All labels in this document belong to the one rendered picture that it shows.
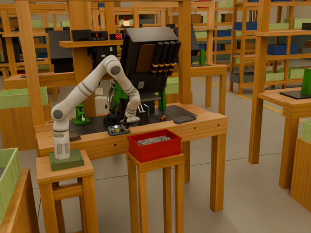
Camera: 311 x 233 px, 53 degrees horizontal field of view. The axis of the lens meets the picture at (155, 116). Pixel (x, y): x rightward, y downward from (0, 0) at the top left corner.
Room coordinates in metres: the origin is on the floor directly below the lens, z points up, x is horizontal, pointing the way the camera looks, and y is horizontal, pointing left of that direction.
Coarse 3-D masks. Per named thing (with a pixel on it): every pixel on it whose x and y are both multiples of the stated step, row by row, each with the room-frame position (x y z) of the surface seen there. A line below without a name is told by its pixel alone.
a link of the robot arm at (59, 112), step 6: (78, 84) 1.80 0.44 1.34; (78, 90) 1.76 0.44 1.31; (84, 90) 1.76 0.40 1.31; (72, 96) 1.76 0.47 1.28; (78, 96) 1.76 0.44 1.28; (84, 96) 1.77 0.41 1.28; (66, 102) 1.75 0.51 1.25; (72, 102) 1.75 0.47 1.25; (78, 102) 1.76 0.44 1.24; (54, 108) 1.75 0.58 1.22; (60, 108) 1.75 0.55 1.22; (66, 108) 1.75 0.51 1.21; (72, 108) 1.76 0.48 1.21; (54, 114) 1.74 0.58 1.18; (60, 114) 1.74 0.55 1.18; (66, 114) 1.75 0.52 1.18; (60, 120) 1.75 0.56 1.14
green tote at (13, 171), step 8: (0, 152) 1.76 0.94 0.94; (8, 152) 1.77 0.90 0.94; (16, 152) 1.74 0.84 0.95; (0, 160) 1.76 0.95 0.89; (8, 160) 1.77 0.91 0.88; (16, 160) 1.73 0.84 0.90; (8, 168) 1.53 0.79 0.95; (16, 168) 1.70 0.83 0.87; (8, 176) 1.51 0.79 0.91; (16, 176) 1.66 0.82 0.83; (0, 184) 1.35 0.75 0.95; (8, 184) 1.49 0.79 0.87; (16, 184) 1.64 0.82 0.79; (0, 192) 1.33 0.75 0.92; (8, 192) 1.46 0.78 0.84; (0, 200) 1.32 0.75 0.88; (8, 200) 1.43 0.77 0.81; (0, 208) 1.30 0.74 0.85; (0, 216) 1.28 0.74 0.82; (0, 224) 1.26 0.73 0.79
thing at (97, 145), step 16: (144, 128) 2.27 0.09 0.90; (160, 128) 2.26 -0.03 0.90; (176, 128) 2.31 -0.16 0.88; (192, 128) 2.37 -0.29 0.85; (208, 128) 2.43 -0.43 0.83; (224, 128) 2.50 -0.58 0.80; (48, 144) 1.99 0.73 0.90; (80, 144) 2.01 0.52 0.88; (96, 144) 2.06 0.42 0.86; (112, 144) 2.10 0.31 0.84; (128, 144) 2.15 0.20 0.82
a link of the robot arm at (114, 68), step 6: (114, 60) 1.78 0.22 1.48; (108, 66) 1.76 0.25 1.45; (114, 66) 1.76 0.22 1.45; (120, 66) 1.78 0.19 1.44; (108, 72) 1.77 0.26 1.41; (114, 72) 1.77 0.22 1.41; (120, 72) 1.79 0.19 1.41; (114, 78) 1.80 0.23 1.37; (120, 78) 1.81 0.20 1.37; (126, 78) 1.85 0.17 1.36; (120, 84) 1.85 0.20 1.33; (126, 84) 1.87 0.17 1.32; (126, 90) 1.89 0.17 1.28; (132, 90) 1.91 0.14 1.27
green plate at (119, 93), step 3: (117, 84) 2.45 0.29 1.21; (117, 87) 2.43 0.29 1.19; (120, 87) 2.38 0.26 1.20; (117, 90) 2.42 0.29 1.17; (120, 90) 2.38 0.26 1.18; (114, 93) 2.46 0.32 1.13; (117, 93) 2.40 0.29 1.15; (120, 93) 2.39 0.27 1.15; (123, 93) 2.40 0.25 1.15; (114, 96) 2.45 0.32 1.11; (117, 96) 2.39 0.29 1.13; (120, 96) 2.39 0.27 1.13; (123, 96) 2.40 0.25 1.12; (126, 96) 2.41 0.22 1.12; (114, 99) 2.43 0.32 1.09
